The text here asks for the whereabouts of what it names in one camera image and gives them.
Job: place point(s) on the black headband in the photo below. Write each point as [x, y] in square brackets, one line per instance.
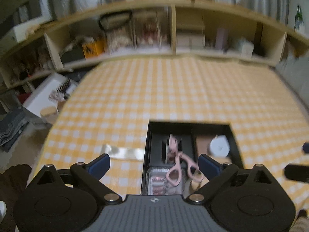
[115, 17]

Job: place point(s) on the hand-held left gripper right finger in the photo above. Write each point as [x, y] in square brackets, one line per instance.
[208, 166]

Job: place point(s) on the black comb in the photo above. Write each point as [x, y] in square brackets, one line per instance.
[63, 85]

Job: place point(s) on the small black box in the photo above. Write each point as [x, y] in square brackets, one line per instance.
[185, 147]

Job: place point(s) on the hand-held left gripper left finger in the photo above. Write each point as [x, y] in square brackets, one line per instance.
[99, 166]

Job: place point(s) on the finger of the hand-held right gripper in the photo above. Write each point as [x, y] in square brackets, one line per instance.
[306, 148]
[298, 173]

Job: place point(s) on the wooden shelf unit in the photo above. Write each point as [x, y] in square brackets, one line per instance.
[173, 29]

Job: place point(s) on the pink eyelash curler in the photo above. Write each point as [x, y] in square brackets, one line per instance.
[178, 162]

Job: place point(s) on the dark brown cloth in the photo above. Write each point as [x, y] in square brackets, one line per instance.
[12, 186]

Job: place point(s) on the clear plastic case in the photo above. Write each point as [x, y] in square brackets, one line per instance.
[157, 181]

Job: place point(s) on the white round tin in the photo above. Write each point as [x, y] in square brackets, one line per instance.
[219, 146]

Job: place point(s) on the beige wooden case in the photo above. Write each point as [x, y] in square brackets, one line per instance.
[194, 185]

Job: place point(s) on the grey pillow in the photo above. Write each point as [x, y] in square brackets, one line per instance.
[294, 77]

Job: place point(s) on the green glass bottle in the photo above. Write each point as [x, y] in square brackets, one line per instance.
[299, 19]

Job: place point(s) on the folded blue jeans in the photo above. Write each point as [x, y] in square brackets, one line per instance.
[12, 130]

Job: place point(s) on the wooden round jar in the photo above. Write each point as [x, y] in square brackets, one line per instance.
[49, 116]

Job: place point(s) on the wooden drawer organizer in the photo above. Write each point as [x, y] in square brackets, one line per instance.
[190, 38]

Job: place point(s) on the large black box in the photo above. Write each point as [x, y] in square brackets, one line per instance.
[236, 145]

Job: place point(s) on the clear container of shells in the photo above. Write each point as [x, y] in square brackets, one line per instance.
[148, 32]
[119, 40]

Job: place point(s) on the white tissue box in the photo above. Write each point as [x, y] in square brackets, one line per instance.
[245, 48]

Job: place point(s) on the yellow box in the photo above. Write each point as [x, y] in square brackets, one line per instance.
[93, 49]

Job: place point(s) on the clear plastic strip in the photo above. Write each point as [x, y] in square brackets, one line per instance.
[123, 152]

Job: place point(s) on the yellow checked mat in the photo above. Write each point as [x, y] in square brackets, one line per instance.
[169, 89]

